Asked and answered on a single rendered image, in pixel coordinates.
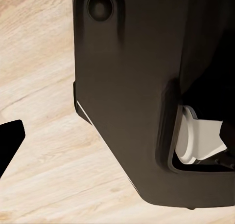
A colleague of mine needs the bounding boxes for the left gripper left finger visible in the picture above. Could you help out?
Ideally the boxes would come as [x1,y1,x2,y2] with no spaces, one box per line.
[0,119,25,178]

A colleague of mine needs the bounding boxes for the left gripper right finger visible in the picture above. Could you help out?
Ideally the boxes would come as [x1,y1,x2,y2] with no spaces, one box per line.
[219,119,235,158]

